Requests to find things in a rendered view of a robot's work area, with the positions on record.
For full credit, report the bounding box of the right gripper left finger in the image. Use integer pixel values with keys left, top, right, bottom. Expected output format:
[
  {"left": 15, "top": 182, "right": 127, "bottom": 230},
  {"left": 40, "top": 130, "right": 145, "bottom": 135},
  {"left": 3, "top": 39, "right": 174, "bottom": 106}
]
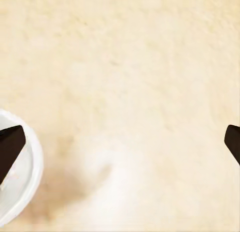
[{"left": 0, "top": 125, "right": 26, "bottom": 184}]

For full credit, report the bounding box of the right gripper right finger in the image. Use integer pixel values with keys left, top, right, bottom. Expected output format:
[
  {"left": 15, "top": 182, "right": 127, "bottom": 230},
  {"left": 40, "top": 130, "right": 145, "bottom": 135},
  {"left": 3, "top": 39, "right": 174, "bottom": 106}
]
[{"left": 224, "top": 125, "right": 240, "bottom": 165}]

